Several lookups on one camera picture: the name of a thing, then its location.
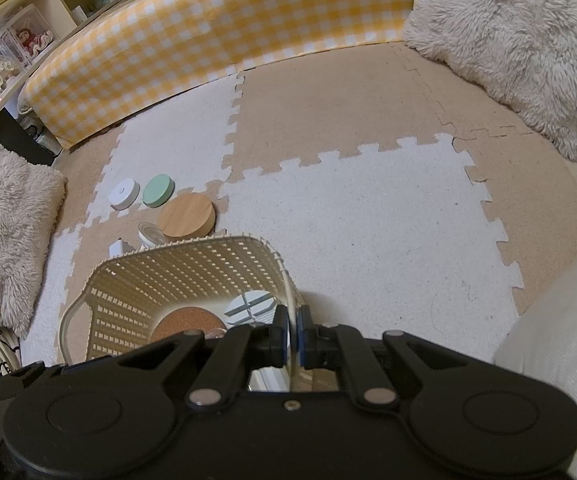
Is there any green round lid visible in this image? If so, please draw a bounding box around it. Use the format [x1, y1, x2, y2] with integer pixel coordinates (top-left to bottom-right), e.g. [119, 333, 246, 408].
[141, 174, 175, 208]

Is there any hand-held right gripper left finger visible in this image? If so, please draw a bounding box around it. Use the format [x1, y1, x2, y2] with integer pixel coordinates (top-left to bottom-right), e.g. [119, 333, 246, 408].
[118, 306, 288, 410]

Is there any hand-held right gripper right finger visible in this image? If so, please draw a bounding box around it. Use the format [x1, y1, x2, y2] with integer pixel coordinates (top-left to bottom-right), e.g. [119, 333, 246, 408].
[297, 307, 469, 410]

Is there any white round tape measure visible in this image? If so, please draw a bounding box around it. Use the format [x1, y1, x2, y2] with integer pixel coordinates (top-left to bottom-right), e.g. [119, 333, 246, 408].
[108, 178, 140, 211]

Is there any white foam mat tile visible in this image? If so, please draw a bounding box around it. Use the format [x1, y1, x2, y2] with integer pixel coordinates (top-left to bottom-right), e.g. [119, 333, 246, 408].
[217, 132, 525, 362]
[88, 74, 246, 221]
[31, 222, 88, 357]

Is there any clear case with red-haired doll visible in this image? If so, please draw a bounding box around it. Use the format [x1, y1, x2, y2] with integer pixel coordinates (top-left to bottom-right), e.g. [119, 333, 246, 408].
[0, 4, 60, 68]

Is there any yellow checkered mattress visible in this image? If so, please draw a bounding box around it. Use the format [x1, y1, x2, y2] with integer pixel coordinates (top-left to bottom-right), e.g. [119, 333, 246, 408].
[21, 0, 427, 151]

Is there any round cork coaster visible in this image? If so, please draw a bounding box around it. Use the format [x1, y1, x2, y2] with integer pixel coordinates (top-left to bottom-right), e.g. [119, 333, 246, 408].
[149, 307, 226, 356]

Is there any pale green watch tool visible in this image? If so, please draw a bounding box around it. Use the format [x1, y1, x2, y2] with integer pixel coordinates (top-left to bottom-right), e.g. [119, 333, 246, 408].
[224, 291, 276, 329]

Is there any round wooden lid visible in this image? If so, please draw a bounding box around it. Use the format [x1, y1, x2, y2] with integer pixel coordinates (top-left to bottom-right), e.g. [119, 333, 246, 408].
[158, 192, 218, 238]

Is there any white suction knob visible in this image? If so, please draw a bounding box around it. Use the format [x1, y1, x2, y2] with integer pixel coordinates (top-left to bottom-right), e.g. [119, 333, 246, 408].
[137, 221, 169, 250]

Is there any cream plastic basket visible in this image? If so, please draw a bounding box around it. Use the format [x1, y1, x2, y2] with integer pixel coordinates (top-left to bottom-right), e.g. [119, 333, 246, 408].
[58, 235, 303, 392]

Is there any white fluffy pillow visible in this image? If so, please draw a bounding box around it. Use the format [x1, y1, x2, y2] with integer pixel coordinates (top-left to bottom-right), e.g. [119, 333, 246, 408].
[403, 0, 577, 163]
[0, 137, 67, 337]

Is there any beige foam mat tile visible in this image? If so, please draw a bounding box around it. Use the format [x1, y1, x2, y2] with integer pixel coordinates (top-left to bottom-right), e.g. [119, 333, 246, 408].
[451, 125, 577, 317]
[68, 180, 230, 273]
[221, 42, 469, 186]

